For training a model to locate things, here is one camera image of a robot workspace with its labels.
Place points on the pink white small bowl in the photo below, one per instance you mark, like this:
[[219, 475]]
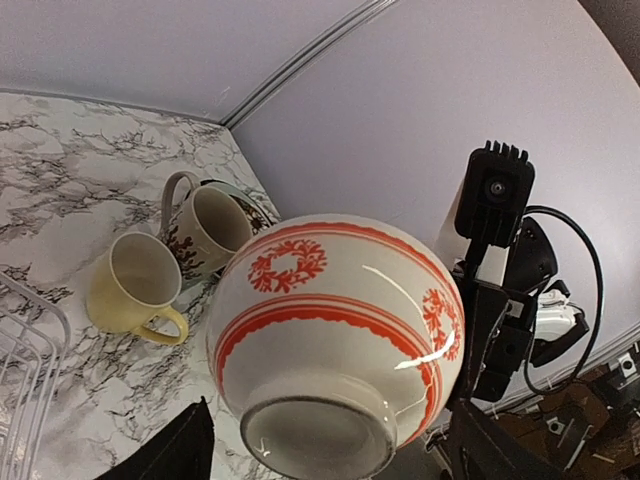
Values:
[[334, 340]]

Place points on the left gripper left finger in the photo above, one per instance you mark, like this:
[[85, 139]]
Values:
[[183, 449]]

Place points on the black rimmed beige plate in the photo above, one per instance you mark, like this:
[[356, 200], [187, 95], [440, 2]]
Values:
[[255, 214]]

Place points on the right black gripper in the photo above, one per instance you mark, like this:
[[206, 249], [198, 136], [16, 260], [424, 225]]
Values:
[[497, 333]]

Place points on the white wire dish rack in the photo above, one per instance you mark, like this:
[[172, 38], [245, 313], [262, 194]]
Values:
[[35, 337]]

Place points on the right aluminium frame post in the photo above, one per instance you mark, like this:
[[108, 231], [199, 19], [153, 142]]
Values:
[[304, 58]]

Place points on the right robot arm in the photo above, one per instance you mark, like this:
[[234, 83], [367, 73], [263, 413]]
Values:
[[530, 269]]

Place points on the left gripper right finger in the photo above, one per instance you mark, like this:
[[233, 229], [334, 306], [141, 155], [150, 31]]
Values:
[[480, 449]]

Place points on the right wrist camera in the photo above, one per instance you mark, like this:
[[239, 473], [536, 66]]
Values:
[[495, 191]]

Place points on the yellow mug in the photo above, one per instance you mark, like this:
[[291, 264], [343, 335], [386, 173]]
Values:
[[133, 288]]

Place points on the green patterned tall mug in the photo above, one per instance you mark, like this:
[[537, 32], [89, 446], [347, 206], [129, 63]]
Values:
[[202, 226]]

